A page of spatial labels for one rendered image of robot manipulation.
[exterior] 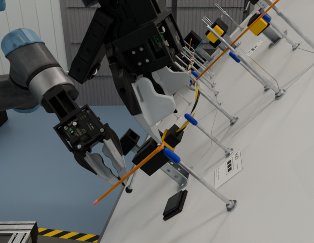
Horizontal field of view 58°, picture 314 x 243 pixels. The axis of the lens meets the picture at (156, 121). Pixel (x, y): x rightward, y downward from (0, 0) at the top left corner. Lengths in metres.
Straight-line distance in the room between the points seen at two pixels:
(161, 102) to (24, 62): 0.31
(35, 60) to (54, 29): 3.64
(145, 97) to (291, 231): 0.22
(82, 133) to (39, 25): 3.80
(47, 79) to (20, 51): 0.08
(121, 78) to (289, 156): 0.21
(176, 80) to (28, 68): 0.28
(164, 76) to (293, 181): 0.24
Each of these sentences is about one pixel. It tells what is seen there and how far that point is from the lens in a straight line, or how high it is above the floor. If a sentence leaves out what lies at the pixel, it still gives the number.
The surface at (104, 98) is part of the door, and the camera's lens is 4.20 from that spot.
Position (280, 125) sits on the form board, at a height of 1.23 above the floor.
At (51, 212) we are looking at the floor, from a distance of 2.24.
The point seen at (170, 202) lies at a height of 1.09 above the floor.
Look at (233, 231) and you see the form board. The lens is 0.30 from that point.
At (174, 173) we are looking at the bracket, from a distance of 0.47.
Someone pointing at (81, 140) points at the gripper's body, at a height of 1.15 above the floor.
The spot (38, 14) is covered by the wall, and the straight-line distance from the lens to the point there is 4.27.
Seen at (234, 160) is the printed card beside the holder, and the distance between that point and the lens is 0.39.
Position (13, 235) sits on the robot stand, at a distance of 1.80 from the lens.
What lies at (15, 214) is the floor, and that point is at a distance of 2.32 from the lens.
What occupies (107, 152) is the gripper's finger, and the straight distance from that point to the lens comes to 0.55.
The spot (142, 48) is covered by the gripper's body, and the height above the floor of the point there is 1.32.
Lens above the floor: 1.37
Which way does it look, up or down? 22 degrees down
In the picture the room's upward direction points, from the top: straight up
